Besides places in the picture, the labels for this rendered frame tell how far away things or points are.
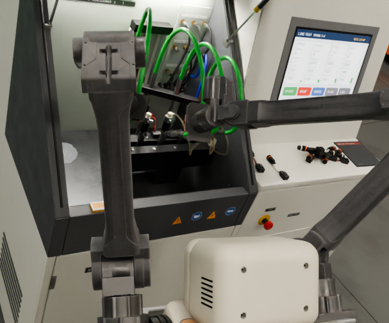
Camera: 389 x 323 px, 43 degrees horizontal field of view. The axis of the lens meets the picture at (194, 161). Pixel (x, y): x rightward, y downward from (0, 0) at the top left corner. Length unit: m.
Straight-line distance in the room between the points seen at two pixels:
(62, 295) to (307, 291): 0.96
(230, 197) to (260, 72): 0.45
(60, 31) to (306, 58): 0.87
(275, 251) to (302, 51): 1.13
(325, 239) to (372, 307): 2.06
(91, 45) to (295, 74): 1.23
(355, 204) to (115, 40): 0.59
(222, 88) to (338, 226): 0.44
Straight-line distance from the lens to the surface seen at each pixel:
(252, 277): 0.82
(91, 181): 1.70
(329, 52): 1.97
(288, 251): 0.86
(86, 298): 1.74
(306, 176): 1.86
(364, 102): 1.10
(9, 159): 1.85
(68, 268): 1.56
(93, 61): 0.73
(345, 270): 3.20
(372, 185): 1.07
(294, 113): 1.14
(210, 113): 1.22
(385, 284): 3.31
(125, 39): 0.76
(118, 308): 0.87
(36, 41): 1.46
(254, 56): 1.74
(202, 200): 1.58
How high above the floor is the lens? 1.93
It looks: 35 degrees down
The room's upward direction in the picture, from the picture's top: 22 degrees clockwise
